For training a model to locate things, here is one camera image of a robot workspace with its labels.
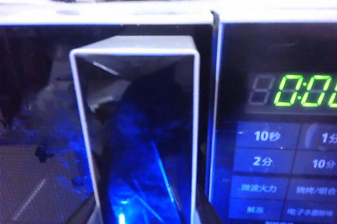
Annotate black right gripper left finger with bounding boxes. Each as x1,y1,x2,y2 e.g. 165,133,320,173
63,195,97,224

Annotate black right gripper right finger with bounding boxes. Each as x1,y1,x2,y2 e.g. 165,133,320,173
199,199,223,224

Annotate black glass microwave door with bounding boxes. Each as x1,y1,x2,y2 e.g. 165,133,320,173
0,23,216,224

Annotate silver black microwave oven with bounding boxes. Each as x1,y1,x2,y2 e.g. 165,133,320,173
0,0,337,224

